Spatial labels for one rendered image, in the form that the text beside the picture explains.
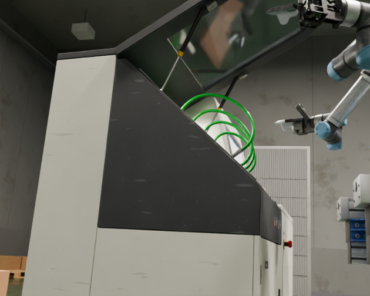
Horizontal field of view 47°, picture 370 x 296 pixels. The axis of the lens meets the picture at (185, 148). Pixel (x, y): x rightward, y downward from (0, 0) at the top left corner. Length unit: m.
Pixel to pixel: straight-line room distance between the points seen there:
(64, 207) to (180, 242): 0.48
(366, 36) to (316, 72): 10.32
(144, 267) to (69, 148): 0.55
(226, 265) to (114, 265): 0.40
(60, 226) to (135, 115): 0.49
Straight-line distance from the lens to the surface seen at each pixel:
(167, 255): 1.46
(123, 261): 1.52
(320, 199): 10.75
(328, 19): 1.35
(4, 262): 10.79
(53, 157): 1.73
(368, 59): 1.34
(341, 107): 2.14
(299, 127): 2.34
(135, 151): 1.56
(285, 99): 11.37
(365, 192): 1.42
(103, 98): 1.70
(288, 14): 1.36
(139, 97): 1.63
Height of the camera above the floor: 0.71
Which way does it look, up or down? 14 degrees up
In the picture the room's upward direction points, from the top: 4 degrees clockwise
